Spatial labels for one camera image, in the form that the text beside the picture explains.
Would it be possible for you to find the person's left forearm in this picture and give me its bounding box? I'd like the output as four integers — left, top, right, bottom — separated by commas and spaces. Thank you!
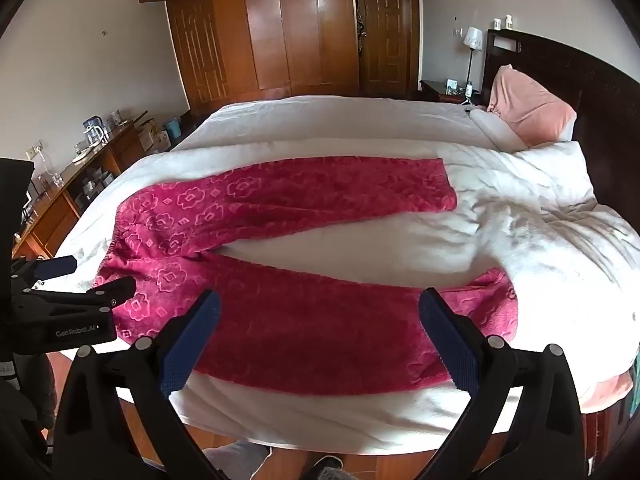
0, 352, 57, 466

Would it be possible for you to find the long wooden desk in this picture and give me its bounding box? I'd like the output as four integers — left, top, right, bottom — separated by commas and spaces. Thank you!
12, 120, 146, 261

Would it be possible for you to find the crimson fleece blanket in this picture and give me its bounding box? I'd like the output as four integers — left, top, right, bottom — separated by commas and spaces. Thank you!
94, 157, 517, 383

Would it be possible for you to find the electric kettle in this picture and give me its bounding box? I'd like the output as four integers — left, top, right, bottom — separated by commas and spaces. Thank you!
82, 116, 107, 147

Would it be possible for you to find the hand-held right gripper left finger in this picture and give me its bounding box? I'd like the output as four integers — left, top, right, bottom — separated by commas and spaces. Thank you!
52, 289, 222, 480

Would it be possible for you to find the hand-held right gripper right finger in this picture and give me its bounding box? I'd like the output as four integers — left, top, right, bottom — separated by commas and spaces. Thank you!
419, 287, 586, 480

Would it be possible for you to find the white shade table lamp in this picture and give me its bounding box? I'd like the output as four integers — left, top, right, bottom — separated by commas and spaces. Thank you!
462, 26, 484, 92

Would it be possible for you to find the brown wooden door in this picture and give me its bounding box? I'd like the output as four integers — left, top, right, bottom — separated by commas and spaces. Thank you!
353, 0, 420, 93

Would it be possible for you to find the pink pillow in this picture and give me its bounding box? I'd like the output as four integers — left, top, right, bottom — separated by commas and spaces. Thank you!
487, 64, 577, 145

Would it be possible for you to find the white bed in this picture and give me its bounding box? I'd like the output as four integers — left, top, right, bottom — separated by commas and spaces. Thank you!
52, 95, 636, 456

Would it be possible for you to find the cardboard box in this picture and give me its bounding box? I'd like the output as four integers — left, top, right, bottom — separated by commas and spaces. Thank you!
136, 117, 172, 154

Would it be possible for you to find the dark wooden nightstand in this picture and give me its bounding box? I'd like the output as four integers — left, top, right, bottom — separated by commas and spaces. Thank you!
419, 79, 483, 107

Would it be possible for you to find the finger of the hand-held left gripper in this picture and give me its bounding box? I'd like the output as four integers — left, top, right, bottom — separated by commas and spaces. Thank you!
12, 255, 78, 287
31, 276, 137, 312

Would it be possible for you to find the person's black shoe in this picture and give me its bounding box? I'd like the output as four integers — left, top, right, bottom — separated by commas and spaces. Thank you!
302, 454, 351, 480

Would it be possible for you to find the brown wooden wardrobe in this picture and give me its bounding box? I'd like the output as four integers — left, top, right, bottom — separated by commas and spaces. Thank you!
136, 0, 361, 116

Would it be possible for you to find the white pillow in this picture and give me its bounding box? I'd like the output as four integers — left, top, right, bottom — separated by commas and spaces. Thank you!
469, 109, 528, 151

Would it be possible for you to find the pink blanket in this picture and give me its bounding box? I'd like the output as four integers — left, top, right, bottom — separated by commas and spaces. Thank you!
580, 372, 636, 413

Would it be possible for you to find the crumpled white duvet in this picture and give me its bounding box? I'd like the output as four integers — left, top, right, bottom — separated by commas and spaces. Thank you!
447, 140, 636, 396

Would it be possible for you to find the dark wooden headboard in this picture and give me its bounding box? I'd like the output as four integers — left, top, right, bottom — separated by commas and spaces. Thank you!
484, 29, 640, 241

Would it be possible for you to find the person's grey trouser leg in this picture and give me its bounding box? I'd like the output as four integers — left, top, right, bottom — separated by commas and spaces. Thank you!
202, 437, 273, 480

